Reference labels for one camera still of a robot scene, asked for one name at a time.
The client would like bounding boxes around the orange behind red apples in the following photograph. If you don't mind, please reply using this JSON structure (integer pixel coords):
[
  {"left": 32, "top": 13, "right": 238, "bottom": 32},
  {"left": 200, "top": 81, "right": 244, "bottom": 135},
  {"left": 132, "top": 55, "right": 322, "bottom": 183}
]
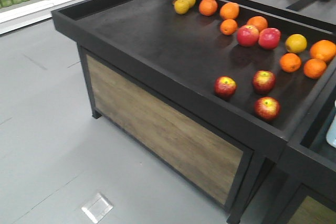
[{"left": 246, "top": 16, "right": 268, "bottom": 32}]

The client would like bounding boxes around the black wooden fruit display stand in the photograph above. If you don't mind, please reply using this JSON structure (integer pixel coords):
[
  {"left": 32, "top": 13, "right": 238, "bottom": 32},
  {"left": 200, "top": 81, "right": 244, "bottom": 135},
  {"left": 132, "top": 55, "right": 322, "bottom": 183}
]
[{"left": 52, "top": 0, "right": 335, "bottom": 223}]

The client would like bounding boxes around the red apple near front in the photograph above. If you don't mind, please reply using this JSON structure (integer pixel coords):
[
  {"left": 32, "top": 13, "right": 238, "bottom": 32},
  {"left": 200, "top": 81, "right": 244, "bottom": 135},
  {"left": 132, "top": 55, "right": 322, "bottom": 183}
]
[{"left": 214, "top": 76, "right": 237, "bottom": 100}]

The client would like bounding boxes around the yellow pear-apple front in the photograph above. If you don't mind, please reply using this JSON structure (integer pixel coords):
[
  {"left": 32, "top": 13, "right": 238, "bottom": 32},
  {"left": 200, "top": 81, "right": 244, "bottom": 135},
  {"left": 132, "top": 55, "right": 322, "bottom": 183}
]
[{"left": 174, "top": 0, "right": 190, "bottom": 15}]

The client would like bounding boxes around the small mandarin orange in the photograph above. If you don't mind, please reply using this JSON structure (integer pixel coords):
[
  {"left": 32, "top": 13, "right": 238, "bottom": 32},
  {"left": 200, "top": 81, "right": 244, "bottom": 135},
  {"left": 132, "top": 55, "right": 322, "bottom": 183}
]
[{"left": 219, "top": 19, "right": 238, "bottom": 35}]

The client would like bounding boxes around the red yellow apple middle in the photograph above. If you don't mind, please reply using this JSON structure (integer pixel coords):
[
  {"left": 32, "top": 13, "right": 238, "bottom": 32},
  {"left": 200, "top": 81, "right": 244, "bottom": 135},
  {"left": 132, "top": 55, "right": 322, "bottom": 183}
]
[{"left": 252, "top": 70, "right": 276, "bottom": 94}]

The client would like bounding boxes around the red apple front corner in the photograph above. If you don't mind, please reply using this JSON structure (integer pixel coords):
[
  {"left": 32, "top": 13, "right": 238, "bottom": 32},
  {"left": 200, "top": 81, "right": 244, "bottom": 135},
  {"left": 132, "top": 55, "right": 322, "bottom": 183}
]
[{"left": 254, "top": 97, "right": 281, "bottom": 121}]

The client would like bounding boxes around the bumpy top orange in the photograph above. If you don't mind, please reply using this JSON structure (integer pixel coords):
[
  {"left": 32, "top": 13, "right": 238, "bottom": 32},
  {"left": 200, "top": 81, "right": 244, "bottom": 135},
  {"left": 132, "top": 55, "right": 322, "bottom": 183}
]
[{"left": 198, "top": 0, "right": 218, "bottom": 16}]

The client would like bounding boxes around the red apple left of pair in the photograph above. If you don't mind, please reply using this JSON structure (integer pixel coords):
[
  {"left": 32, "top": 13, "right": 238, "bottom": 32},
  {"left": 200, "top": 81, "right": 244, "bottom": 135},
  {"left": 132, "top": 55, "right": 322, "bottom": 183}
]
[{"left": 237, "top": 25, "right": 259, "bottom": 47}]

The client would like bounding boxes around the red apple of pair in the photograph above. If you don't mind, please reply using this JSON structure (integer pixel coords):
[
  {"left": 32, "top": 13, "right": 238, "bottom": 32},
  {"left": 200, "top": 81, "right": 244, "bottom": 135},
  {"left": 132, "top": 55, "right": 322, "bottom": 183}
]
[
  {"left": 258, "top": 28, "right": 281, "bottom": 50},
  {"left": 237, "top": 25, "right": 259, "bottom": 47}
]

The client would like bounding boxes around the red apple right of pair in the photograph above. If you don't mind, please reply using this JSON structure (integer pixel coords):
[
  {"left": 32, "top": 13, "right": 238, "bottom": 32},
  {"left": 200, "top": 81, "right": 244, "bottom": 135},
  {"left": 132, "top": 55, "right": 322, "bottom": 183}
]
[{"left": 258, "top": 28, "right": 281, "bottom": 50}]

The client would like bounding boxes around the small orange inner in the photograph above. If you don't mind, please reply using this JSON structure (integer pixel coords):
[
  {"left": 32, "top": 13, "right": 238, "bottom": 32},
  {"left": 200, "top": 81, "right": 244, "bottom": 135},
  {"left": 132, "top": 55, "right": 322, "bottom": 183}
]
[{"left": 279, "top": 53, "right": 302, "bottom": 73}]

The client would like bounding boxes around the metal floor socket plate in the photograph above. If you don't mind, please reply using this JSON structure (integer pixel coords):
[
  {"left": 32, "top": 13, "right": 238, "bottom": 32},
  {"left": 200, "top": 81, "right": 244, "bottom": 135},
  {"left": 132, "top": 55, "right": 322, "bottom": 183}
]
[{"left": 81, "top": 192, "right": 114, "bottom": 223}]

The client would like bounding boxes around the yellow orange round fruit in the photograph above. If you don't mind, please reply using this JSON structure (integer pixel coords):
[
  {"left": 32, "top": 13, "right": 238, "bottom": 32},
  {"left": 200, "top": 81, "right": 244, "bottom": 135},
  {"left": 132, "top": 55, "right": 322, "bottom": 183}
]
[{"left": 285, "top": 34, "right": 308, "bottom": 54}]

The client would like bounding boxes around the small orange near edge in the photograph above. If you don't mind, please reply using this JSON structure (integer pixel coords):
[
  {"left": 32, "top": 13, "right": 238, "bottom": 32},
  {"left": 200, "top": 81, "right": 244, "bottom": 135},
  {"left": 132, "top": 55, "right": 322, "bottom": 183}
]
[{"left": 303, "top": 59, "right": 327, "bottom": 79}]

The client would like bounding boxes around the large orange far right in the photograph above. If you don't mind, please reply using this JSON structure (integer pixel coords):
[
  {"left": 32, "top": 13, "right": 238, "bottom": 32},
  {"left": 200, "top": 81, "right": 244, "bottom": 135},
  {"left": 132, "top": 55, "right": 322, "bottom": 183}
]
[{"left": 310, "top": 40, "right": 335, "bottom": 63}]

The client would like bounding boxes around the orange at back rail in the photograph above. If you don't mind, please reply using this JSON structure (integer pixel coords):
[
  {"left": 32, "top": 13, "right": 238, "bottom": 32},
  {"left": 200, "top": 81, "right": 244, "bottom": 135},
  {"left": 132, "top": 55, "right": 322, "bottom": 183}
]
[{"left": 219, "top": 2, "right": 239, "bottom": 20}]

